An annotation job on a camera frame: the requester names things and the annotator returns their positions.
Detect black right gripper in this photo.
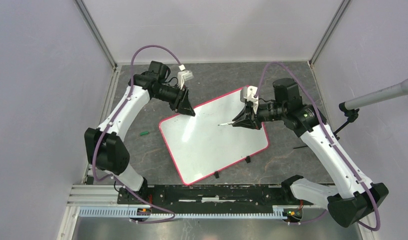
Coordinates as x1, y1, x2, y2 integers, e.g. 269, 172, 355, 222
232, 101, 286, 130

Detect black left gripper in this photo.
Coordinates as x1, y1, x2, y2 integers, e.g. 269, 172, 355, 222
153, 83, 196, 117

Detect pink framed whiteboard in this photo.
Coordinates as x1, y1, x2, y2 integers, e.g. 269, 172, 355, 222
159, 88, 269, 186

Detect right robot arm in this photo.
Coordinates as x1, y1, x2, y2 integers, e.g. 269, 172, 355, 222
232, 78, 389, 228

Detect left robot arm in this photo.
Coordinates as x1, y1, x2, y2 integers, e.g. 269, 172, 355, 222
84, 61, 195, 204

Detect black microphone tripod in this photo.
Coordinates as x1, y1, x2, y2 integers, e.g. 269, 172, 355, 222
288, 104, 360, 140

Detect grey microphone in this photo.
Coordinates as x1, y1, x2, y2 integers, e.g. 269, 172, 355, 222
339, 78, 408, 112

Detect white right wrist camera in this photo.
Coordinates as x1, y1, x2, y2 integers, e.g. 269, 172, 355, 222
240, 85, 259, 114

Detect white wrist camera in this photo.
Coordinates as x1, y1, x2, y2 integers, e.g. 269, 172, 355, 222
177, 64, 194, 89
240, 85, 259, 114

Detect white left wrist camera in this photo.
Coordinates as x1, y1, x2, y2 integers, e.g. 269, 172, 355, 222
177, 64, 194, 89

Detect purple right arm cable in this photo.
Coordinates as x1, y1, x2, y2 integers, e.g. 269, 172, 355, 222
254, 61, 381, 232

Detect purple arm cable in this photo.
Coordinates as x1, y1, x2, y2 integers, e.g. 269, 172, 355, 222
92, 44, 182, 225
254, 61, 381, 232

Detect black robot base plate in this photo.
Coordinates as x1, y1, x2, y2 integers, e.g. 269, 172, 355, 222
138, 184, 310, 214

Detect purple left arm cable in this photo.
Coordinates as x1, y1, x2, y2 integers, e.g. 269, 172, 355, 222
92, 44, 182, 225

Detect aluminium front frame rail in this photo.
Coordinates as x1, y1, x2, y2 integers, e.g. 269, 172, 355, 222
66, 184, 368, 209

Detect white slotted cable duct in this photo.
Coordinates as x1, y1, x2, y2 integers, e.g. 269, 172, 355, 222
79, 206, 287, 220

